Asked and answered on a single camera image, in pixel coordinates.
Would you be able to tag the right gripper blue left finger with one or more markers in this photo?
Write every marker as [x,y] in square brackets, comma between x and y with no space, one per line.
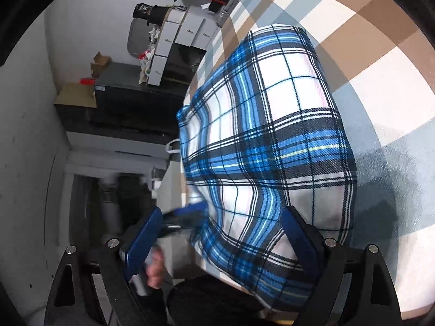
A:
[73,296]

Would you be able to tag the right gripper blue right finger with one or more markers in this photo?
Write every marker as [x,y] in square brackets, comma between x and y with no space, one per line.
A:
[371,299]

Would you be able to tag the blue white plaid cloth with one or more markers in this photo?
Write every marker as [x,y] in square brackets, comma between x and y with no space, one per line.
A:
[261,134]

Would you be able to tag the person left hand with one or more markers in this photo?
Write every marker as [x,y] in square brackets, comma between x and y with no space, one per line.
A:
[156,270]

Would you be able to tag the white shopping bag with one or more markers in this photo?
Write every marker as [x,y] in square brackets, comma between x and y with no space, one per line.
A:
[173,147]

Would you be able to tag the dark low cabinet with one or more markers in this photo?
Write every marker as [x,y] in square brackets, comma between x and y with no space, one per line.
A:
[118,106]

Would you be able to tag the cardboard box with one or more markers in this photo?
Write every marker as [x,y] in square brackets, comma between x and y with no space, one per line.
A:
[99,64]

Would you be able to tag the white drawer desk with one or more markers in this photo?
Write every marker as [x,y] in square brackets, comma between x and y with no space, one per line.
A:
[190,27]

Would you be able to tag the brown blue checked bed sheet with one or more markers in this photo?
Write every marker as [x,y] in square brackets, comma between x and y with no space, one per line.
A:
[380,69]

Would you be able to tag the silver suitcase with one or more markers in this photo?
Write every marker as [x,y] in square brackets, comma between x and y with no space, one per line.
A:
[225,12]

